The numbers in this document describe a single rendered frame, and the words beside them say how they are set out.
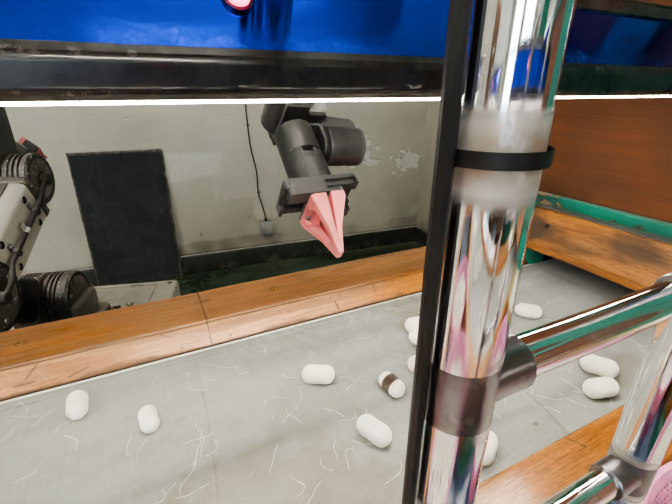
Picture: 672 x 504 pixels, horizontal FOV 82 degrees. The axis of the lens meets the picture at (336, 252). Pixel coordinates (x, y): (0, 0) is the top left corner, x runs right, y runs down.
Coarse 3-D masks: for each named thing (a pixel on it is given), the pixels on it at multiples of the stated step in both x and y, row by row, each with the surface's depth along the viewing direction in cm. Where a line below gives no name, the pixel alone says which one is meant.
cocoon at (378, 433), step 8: (360, 416) 37; (368, 416) 37; (360, 424) 36; (368, 424) 36; (376, 424) 36; (384, 424) 36; (360, 432) 36; (368, 432) 36; (376, 432) 35; (384, 432) 35; (376, 440) 35; (384, 440) 35
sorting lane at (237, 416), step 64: (320, 320) 56; (384, 320) 56; (512, 320) 56; (128, 384) 44; (192, 384) 44; (256, 384) 44; (320, 384) 44; (576, 384) 44; (0, 448) 36; (64, 448) 36; (128, 448) 36; (192, 448) 36; (256, 448) 36; (320, 448) 36; (384, 448) 36; (512, 448) 36
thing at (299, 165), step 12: (288, 156) 52; (300, 156) 51; (312, 156) 51; (288, 168) 52; (300, 168) 51; (312, 168) 50; (324, 168) 51; (288, 180) 48; (300, 180) 48; (336, 180) 51; (348, 180) 51; (348, 192) 54; (288, 204) 52; (300, 204) 53
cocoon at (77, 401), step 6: (78, 390) 40; (72, 396) 39; (78, 396) 39; (84, 396) 40; (66, 402) 39; (72, 402) 38; (78, 402) 38; (84, 402) 39; (66, 408) 38; (72, 408) 38; (78, 408) 38; (84, 408) 39; (66, 414) 38; (72, 414) 38; (78, 414) 38; (84, 414) 39
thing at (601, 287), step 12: (528, 252) 74; (540, 264) 74; (552, 264) 74; (564, 264) 74; (564, 276) 69; (576, 276) 69; (588, 276) 69; (588, 288) 65; (600, 288) 65; (612, 288) 65; (624, 288) 65
